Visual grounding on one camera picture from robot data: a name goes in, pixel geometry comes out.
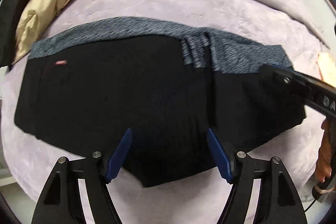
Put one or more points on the person's right hand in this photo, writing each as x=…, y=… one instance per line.
x=326, y=150

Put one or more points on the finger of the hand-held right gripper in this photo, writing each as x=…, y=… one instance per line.
x=286, y=81

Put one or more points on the cream cloth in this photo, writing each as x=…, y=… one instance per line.
x=326, y=66

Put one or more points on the black shorts grey waistband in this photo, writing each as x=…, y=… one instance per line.
x=131, y=95

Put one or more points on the beige jacket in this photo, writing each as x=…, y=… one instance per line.
x=42, y=8

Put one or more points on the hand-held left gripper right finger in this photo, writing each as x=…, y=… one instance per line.
x=219, y=155

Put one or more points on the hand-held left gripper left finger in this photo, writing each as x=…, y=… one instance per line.
x=119, y=155

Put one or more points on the purple blanket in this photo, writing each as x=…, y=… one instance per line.
x=183, y=3

